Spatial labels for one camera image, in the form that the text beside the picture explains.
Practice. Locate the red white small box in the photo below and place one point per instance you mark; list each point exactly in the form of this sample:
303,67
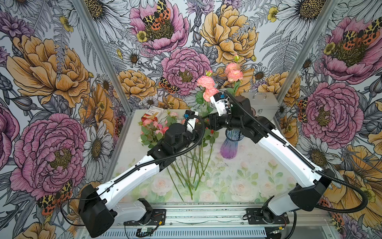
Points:
153,113

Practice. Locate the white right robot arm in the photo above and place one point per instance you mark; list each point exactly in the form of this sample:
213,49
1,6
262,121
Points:
310,186

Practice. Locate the pink purple glass vase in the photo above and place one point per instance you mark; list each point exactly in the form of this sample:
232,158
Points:
229,147

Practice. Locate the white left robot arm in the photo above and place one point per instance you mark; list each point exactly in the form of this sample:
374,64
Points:
97,205

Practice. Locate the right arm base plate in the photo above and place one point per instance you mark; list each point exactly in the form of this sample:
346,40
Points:
264,216

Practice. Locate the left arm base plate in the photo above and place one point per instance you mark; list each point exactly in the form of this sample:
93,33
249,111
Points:
145,215

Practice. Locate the aluminium rail frame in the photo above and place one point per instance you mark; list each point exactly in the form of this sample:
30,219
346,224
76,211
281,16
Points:
225,221

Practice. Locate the silver first aid case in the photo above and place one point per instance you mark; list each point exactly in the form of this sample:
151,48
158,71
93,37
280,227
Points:
262,104

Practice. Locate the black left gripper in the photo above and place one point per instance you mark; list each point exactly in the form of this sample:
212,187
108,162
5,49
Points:
196,135

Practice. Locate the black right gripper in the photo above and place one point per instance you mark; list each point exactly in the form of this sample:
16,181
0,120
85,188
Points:
214,119

